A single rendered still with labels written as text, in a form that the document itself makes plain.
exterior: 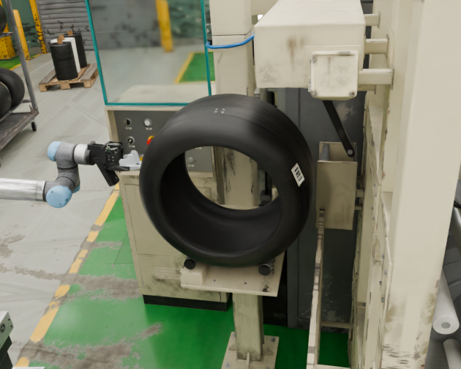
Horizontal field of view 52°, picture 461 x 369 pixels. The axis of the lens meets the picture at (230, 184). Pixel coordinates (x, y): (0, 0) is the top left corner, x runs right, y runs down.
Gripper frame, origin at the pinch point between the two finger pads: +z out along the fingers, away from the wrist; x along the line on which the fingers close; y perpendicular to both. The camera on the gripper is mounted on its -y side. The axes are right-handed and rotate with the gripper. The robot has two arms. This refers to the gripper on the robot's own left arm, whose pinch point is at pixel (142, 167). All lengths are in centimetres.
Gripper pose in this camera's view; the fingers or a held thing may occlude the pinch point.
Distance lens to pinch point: 172.4
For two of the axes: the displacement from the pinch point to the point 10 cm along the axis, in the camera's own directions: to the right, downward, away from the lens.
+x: 2.1, -4.6, 8.6
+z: 9.8, 1.2, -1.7
